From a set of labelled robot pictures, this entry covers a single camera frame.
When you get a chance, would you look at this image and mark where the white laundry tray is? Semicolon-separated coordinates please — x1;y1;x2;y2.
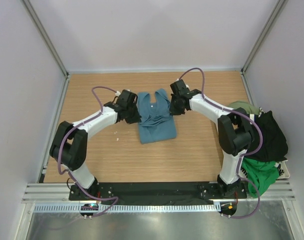
239;159;290;180

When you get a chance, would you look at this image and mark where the left aluminium frame post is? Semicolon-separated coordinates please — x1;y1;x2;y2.
20;0;69;78

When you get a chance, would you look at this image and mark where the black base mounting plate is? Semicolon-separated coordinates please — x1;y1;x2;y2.
68;181;248;206

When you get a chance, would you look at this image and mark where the aluminium frame post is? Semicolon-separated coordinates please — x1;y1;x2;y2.
20;0;69;78
241;0;288;75

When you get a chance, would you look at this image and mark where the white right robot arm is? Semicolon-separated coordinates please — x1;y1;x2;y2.
170;79;254;198

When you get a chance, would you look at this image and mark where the black garment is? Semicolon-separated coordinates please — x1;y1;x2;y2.
247;110;289;162

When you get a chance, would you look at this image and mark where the blue tank top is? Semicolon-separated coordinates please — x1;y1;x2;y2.
137;88;177;144

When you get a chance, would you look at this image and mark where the olive green garment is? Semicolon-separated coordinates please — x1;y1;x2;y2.
228;101;260;115

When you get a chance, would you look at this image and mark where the right aluminium frame post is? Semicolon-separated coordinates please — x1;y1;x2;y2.
241;0;288;75

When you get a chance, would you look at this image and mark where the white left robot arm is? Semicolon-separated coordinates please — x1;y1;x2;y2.
49;89;141;200

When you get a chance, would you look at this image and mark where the white slotted cable duct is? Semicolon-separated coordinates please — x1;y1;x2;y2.
34;202;221;213

